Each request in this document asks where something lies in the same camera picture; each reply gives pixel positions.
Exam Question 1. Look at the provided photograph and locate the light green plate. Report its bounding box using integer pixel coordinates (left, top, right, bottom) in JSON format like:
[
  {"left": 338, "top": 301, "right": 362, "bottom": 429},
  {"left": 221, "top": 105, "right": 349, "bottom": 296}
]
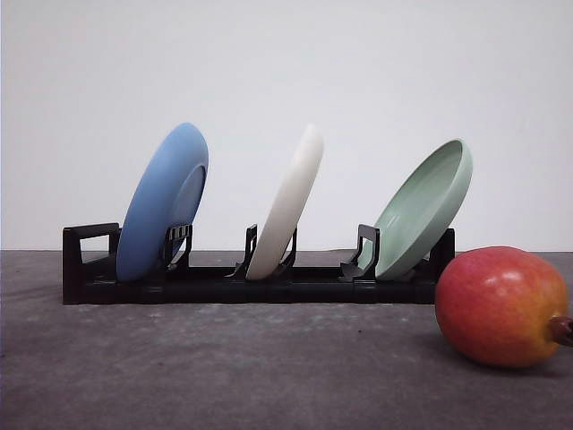
[{"left": 359, "top": 139, "right": 473, "bottom": 280}]

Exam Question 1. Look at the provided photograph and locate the black plastic dish rack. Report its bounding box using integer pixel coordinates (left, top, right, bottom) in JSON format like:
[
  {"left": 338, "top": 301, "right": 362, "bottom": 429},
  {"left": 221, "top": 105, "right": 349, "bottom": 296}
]
[{"left": 63, "top": 223, "right": 455, "bottom": 305}]

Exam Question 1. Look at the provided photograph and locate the blue plate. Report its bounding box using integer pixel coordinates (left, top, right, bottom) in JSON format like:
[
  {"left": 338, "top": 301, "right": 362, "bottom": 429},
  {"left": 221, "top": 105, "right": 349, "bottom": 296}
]
[{"left": 116, "top": 122, "right": 210, "bottom": 283}]

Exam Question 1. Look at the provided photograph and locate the red pomegranate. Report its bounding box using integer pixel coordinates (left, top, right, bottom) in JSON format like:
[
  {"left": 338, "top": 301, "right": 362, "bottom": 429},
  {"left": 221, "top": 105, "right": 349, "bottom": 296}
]
[{"left": 435, "top": 245, "right": 573, "bottom": 368}]

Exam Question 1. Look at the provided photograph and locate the white plate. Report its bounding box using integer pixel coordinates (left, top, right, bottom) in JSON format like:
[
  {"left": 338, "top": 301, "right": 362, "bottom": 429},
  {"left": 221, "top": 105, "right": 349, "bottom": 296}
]
[{"left": 247, "top": 124, "right": 324, "bottom": 280}]

